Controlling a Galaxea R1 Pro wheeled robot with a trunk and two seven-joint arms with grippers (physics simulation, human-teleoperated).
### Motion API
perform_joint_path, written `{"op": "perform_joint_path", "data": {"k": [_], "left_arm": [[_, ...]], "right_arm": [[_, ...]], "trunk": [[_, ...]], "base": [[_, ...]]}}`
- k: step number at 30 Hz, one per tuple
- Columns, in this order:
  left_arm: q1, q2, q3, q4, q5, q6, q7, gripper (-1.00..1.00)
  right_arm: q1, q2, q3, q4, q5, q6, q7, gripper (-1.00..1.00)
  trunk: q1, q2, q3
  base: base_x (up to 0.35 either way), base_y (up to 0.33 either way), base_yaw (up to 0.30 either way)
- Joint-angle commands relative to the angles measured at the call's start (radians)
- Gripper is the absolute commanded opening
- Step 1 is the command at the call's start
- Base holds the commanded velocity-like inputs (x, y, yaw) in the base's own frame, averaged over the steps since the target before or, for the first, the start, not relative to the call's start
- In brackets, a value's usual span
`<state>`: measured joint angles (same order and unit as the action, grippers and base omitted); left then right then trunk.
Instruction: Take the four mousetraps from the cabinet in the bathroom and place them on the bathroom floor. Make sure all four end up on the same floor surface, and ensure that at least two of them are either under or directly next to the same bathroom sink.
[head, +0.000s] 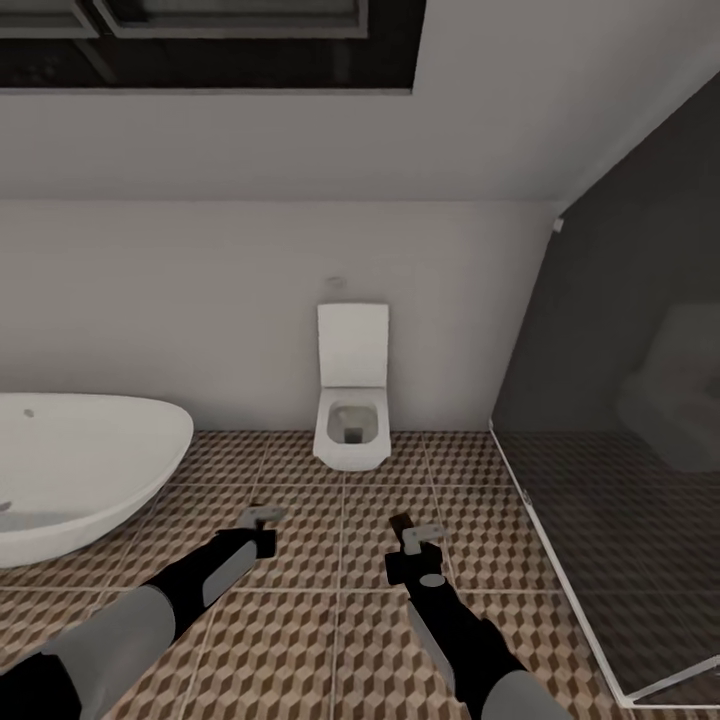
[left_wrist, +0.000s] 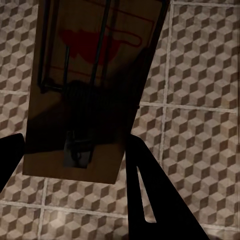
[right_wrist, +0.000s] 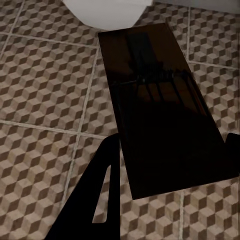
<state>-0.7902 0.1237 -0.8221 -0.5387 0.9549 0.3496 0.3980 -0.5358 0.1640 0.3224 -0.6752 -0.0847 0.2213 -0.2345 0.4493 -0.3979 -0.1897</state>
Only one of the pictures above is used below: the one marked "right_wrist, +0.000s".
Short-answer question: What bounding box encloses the mousetrap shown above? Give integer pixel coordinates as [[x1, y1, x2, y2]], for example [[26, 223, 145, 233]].
[[98, 22, 240, 200]]

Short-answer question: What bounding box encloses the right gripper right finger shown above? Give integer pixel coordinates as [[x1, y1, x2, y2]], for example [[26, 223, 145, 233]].
[[225, 133, 240, 173]]

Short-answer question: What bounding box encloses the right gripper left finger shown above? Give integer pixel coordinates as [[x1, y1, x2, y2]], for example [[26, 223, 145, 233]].
[[44, 133, 121, 240]]

